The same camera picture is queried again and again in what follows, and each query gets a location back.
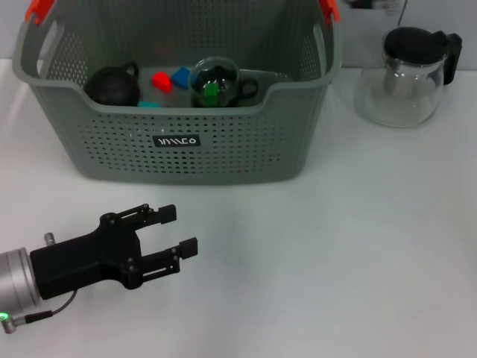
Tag bright red toy brick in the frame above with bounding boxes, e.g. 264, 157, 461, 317
151, 71, 173, 92

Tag blue square toy brick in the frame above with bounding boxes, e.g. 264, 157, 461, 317
171, 66, 192, 90

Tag black clay teapot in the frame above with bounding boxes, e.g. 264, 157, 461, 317
83, 61, 142, 108

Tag glass teapot with black lid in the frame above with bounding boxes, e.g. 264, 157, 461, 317
353, 25, 464, 130

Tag grey-green perforated storage basket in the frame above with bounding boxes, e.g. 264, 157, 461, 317
12, 0, 343, 186

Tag glass teacup with black base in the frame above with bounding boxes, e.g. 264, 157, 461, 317
189, 56, 259, 109

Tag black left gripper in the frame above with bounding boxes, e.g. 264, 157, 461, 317
28, 203, 200, 302

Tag green toy brick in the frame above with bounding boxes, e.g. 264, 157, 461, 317
203, 82, 220, 108

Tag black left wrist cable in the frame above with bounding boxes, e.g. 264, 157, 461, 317
22, 290, 79, 322

